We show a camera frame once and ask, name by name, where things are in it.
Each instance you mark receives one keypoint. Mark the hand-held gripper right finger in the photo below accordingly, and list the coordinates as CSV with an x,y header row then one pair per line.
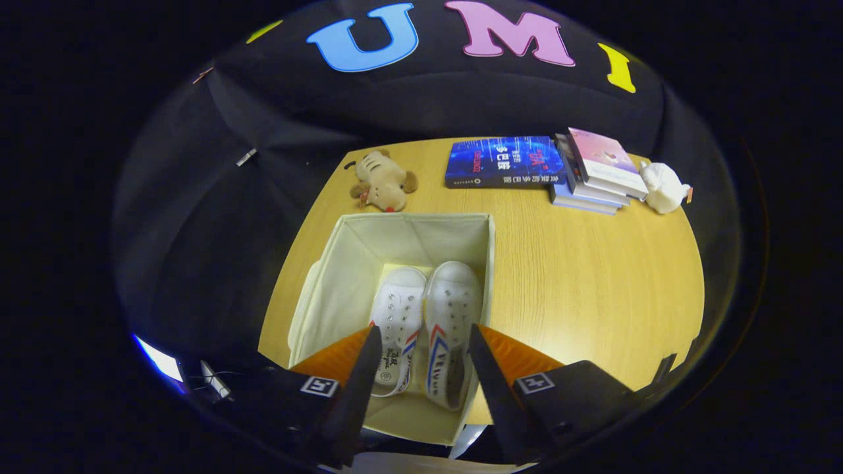
x,y
490,395

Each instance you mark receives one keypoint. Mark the brown plush toy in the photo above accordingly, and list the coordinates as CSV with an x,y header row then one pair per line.
x,y
382,181

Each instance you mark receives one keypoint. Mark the white plush toy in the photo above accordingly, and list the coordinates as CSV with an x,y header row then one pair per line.
x,y
662,187

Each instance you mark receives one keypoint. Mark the black backdrop cloth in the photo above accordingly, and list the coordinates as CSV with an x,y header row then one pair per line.
x,y
197,230

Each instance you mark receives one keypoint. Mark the dark blue book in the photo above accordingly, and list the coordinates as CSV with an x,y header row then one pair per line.
x,y
500,161

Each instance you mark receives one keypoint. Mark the beige fabric storage box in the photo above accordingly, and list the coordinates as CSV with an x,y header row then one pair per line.
x,y
342,263

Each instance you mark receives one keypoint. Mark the small white device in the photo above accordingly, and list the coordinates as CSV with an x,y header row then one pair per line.
x,y
214,380

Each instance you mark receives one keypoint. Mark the pink clothes peg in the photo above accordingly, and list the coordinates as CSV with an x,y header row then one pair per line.
x,y
203,74

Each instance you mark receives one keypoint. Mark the white striped canvas shoe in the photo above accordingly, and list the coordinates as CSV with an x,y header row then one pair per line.
x,y
454,289
398,296

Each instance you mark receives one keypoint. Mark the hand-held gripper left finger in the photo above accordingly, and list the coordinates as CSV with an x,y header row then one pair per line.
x,y
359,395

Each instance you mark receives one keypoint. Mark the silver clip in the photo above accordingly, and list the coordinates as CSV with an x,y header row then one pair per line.
x,y
246,157

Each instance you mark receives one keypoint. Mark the lit monitor screen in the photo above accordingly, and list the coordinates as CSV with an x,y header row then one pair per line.
x,y
158,359

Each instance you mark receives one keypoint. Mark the pink book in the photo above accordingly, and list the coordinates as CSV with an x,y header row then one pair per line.
x,y
602,155

